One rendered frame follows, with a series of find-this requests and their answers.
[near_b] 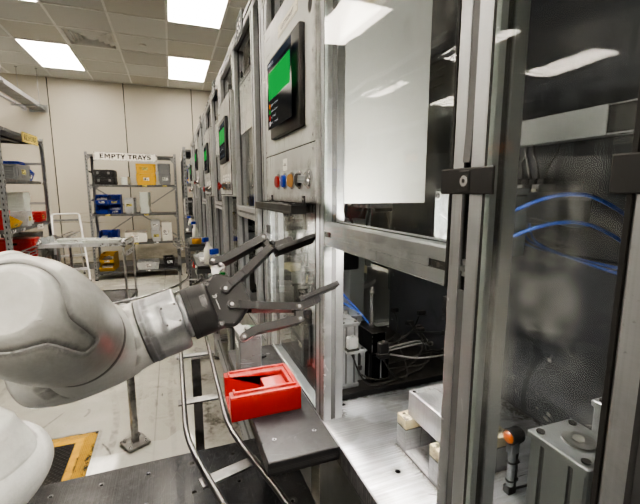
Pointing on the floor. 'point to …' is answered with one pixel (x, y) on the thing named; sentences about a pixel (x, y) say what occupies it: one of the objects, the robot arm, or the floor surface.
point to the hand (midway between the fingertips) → (310, 266)
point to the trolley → (100, 246)
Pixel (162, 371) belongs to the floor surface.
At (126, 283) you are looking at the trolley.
